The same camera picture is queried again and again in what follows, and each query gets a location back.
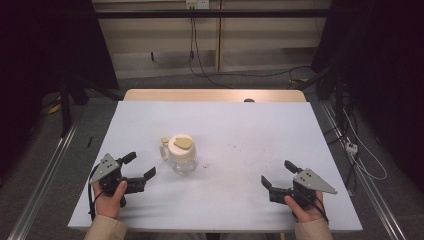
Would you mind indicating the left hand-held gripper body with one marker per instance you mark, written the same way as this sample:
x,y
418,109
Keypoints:
x,y
106,166

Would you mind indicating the small black stick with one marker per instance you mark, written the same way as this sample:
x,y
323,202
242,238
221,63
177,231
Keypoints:
x,y
89,142

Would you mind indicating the person's left hand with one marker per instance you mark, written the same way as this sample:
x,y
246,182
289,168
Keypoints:
x,y
109,202

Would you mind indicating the metal floor rail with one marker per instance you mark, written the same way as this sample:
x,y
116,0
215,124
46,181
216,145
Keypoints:
x,y
366,186
43,186

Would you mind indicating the white board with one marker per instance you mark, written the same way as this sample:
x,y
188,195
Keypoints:
x,y
233,133

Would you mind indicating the wooden post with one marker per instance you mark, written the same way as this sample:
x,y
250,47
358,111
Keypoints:
x,y
218,36

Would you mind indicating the white power strip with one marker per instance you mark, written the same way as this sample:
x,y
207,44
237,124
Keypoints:
x,y
351,148

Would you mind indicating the black horizontal bar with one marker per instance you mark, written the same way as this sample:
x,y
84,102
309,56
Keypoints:
x,y
213,13

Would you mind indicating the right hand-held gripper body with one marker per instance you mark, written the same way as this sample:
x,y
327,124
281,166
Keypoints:
x,y
311,181

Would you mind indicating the black stand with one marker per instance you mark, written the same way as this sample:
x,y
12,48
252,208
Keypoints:
x,y
65,106

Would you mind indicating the white wall outlet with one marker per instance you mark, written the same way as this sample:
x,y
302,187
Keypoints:
x,y
197,4

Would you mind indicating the wooden table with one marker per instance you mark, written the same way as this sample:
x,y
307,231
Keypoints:
x,y
200,95

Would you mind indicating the black curtain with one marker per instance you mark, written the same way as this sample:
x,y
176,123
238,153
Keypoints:
x,y
40,50
383,66

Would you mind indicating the clear jug with cream lid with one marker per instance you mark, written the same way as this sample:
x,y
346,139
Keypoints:
x,y
181,151

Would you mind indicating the person's right hand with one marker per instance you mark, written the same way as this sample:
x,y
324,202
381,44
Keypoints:
x,y
306,213

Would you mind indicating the dark round knob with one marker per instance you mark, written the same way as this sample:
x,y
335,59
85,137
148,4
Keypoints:
x,y
249,100

